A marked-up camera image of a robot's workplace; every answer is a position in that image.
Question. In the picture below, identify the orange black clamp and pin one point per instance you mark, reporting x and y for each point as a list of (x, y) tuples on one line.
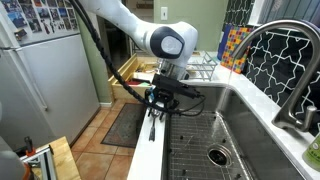
[(29, 146)]

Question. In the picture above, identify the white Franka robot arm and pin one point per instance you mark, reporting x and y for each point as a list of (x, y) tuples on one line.
[(143, 30)]

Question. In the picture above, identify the white refrigerator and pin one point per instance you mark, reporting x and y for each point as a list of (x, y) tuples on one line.
[(50, 93)]

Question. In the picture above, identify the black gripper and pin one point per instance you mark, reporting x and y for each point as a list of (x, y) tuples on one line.
[(163, 100)]

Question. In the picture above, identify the aluminium extrusion frame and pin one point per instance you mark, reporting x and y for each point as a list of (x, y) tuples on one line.
[(41, 160)]

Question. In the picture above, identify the kitchen window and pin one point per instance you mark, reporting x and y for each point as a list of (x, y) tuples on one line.
[(286, 10)]

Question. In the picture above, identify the round sink drain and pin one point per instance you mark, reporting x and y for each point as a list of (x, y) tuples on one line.
[(219, 155)]

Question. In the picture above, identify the white wall switch plate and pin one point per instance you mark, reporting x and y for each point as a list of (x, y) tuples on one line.
[(164, 13)]

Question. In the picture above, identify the blue cutting board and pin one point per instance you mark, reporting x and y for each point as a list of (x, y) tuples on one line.
[(222, 40)]

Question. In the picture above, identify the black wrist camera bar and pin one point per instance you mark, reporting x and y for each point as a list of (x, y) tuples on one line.
[(176, 87)]

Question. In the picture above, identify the curved steel kitchen faucet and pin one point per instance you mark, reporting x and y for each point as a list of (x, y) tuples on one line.
[(300, 83)]

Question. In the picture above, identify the blue dish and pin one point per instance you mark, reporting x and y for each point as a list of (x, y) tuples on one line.
[(150, 97)]

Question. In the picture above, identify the multicoloured checkered board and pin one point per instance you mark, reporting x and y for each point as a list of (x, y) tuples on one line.
[(235, 50)]

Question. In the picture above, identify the open wooden drawer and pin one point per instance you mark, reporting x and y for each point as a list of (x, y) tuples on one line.
[(123, 86)]

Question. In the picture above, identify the red cloth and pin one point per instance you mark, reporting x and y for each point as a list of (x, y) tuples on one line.
[(132, 82)]

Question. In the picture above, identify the stainless steel sink basin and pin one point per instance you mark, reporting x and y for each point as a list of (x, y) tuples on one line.
[(266, 140)]

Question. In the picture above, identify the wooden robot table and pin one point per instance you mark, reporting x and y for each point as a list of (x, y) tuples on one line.
[(63, 160)]

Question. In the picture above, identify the green sponge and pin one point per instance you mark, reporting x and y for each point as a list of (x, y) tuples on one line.
[(144, 84)]

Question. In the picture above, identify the green soap bottle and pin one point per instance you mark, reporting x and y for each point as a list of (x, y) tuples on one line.
[(313, 153)]

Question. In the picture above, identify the photo collage on fridge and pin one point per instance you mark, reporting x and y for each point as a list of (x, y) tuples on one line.
[(40, 15)]

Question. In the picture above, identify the patterned floor rug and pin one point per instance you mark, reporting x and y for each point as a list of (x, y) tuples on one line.
[(125, 125)]

